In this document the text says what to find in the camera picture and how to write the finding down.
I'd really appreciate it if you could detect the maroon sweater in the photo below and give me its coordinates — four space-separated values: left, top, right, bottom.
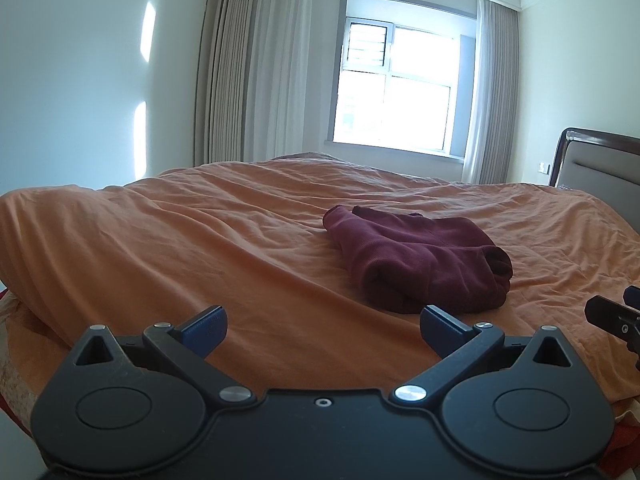
322 206 513 315

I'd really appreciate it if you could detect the orange duvet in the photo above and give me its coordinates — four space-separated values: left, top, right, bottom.
1 155 639 402

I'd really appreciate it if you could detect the red bed sheet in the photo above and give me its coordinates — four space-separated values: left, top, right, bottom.
599 408 639 479

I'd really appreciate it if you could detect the dark wood padded headboard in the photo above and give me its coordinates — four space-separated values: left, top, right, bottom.
549 128 640 232

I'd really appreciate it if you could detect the beige fuzzy blanket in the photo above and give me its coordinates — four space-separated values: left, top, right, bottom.
1 289 70 428

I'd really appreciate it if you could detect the right beige curtain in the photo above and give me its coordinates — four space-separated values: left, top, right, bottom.
462 0 520 184

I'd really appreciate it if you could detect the beige curtain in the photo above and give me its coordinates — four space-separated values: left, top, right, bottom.
193 0 344 165
462 0 520 184

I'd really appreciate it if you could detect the bright window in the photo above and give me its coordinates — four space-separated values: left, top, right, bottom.
331 0 476 159

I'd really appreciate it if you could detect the left beige curtain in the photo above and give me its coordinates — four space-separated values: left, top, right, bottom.
193 0 344 165

